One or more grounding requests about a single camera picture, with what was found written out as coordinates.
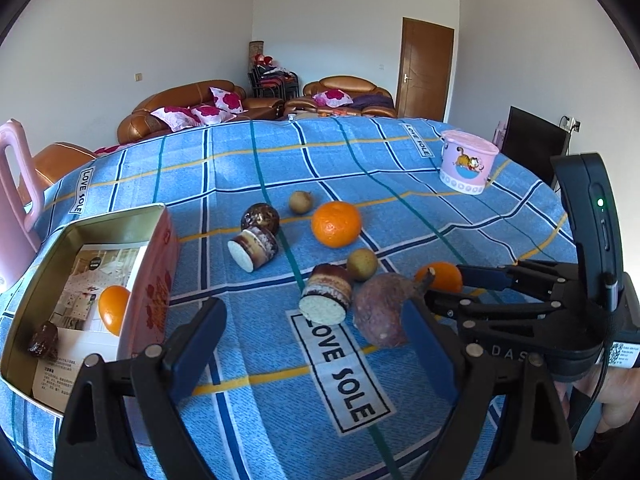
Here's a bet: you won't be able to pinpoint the small chocolate piece in tin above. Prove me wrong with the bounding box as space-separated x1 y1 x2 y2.
27 321 60 360

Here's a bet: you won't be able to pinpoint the dark round chocolate ball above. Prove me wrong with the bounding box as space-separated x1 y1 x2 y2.
241 203 281 236

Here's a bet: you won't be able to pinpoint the purple blanket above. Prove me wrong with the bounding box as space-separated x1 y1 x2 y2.
350 92 396 110

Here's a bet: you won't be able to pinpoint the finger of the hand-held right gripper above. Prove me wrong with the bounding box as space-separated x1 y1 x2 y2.
424 291 555 324
456 259 580 305

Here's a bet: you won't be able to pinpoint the black television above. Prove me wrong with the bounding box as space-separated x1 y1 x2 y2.
501 106 568 186

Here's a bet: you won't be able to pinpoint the small tan longan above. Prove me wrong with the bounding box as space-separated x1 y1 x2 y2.
346 248 378 282
289 190 315 216

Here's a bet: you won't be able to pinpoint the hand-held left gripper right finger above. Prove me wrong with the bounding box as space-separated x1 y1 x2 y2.
400 296 578 480

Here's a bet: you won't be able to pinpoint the long brown leather sofa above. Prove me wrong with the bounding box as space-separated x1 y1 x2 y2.
117 80 286 145

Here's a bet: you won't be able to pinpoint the large orange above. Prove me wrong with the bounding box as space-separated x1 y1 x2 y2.
311 201 362 248

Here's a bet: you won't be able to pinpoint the blue checked tablecloth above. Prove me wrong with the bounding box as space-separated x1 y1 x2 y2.
0 116 588 480

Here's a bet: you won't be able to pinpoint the short brown leather sofa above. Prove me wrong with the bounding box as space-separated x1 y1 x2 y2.
285 76 397 119

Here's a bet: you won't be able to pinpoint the brown leather armchair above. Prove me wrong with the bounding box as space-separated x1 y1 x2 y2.
17 142 96 206

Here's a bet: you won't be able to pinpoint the person's right hand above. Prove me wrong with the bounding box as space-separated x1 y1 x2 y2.
599 366 640 435

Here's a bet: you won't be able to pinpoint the stacked dark chairs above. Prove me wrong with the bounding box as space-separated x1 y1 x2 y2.
248 65 301 101

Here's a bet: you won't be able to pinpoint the pink metal tin box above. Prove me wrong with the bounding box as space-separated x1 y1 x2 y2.
0 203 180 413

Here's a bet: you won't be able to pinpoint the pink plastic kettle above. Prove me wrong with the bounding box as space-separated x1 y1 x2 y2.
0 119 43 291

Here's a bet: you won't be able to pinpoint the purple sweet potato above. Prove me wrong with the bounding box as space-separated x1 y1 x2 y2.
353 272 435 348

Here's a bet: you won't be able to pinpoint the printed paper leaflet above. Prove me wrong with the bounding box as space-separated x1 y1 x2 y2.
32 242 151 401

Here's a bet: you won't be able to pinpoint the pink cartoon cup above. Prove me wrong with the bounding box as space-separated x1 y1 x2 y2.
439 130 501 196

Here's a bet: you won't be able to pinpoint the brown wooden door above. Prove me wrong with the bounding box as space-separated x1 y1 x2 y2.
395 17 455 122

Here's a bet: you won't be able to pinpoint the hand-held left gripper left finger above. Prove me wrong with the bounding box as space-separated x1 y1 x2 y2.
52 296 228 480

